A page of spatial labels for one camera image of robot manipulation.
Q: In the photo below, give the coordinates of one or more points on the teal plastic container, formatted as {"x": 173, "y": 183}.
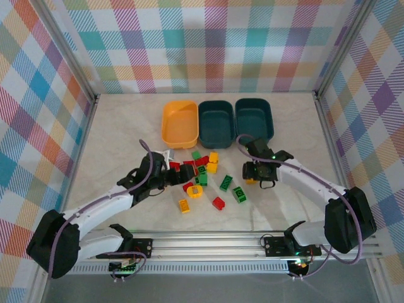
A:
{"x": 216, "y": 126}
{"x": 254, "y": 120}

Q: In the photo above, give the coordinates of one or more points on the aluminium mounting rail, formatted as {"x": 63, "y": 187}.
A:
{"x": 205, "y": 244}

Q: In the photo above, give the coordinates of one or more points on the yellow plastic container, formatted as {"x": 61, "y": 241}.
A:
{"x": 180, "y": 126}

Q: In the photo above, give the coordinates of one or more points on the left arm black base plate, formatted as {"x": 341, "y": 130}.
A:
{"x": 143, "y": 246}

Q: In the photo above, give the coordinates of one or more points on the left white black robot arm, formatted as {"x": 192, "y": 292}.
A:
{"x": 101, "y": 205}

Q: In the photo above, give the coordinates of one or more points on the aluminium side rail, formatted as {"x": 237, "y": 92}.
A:
{"x": 329, "y": 142}
{"x": 79, "y": 151}

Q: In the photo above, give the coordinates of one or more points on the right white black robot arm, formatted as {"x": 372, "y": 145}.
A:
{"x": 309, "y": 180}

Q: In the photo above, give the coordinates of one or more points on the small green lego brick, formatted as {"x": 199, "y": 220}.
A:
{"x": 196, "y": 155}

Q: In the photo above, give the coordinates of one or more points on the aluminium frame post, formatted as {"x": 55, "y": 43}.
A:
{"x": 67, "y": 47}
{"x": 343, "y": 47}

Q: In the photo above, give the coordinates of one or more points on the yellow round lego piece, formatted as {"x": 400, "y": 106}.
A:
{"x": 194, "y": 191}

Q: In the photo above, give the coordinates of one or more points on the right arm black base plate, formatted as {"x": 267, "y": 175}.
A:
{"x": 274, "y": 246}

